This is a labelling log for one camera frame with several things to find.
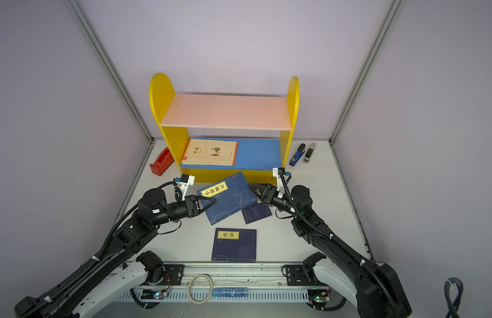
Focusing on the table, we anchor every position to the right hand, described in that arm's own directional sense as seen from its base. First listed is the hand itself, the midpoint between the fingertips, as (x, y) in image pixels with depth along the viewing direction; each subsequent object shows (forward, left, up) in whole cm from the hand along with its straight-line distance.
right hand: (249, 193), depth 72 cm
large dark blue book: (-12, +7, -22) cm, 26 cm away
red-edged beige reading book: (+27, +21, -7) cm, 35 cm away
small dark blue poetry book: (+2, -3, -22) cm, 22 cm away
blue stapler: (+35, -28, -21) cm, 49 cm away
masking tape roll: (-27, +23, -21) cm, 42 cm away
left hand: (-6, +12, +5) cm, 14 cm away
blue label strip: (-29, +8, -20) cm, 36 cm away
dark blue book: (-2, +6, +2) cm, 7 cm away
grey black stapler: (+33, -32, -23) cm, 52 cm away
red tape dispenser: (+29, +47, -16) cm, 57 cm away
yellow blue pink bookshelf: (+53, +21, -21) cm, 61 cm away
